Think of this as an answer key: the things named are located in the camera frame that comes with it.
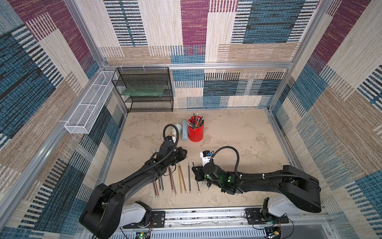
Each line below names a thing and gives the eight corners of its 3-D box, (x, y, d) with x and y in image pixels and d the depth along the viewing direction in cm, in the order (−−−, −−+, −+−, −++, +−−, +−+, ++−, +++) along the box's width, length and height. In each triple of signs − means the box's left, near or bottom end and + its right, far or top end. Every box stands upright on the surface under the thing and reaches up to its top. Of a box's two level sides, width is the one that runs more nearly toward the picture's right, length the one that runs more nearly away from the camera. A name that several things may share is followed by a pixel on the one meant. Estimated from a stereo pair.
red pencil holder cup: (188, 143, 103) (188, 128, 90) (189, 130, 110) (188, 115, 97) (203, 143, 103) (204, 128, 90) (202, 130, 110) (203, 115, 97)
